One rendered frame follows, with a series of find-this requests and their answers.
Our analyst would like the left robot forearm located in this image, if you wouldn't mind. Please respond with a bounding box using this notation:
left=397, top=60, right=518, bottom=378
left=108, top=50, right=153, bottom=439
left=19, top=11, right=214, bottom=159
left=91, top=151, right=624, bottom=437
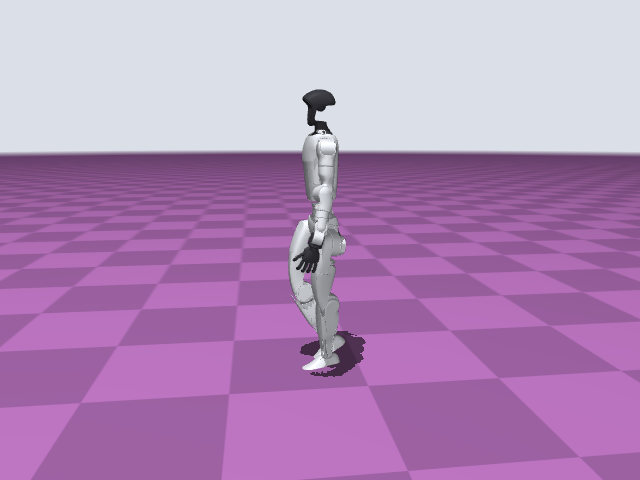
left=311, top=187, right=333, bottom=246

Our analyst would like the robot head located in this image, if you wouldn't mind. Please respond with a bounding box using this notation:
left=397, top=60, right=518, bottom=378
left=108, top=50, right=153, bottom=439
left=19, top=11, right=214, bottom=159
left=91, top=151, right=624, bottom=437
left=302, top=89, right=335, bottom=136

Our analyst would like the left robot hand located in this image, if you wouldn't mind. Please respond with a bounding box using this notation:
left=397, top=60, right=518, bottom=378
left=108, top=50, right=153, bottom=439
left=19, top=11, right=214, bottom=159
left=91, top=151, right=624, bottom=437
left=293, top=232, right=325, bottom=273

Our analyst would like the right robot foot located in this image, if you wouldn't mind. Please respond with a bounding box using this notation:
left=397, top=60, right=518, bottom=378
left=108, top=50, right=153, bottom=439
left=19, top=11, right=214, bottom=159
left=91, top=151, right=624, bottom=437
left=313, top=334, right=345, bottom=358

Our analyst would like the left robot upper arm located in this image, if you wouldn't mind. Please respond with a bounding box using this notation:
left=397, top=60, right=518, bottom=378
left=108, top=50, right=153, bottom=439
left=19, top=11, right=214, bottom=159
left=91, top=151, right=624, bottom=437
left=312, top=138, right=337, bottom=202

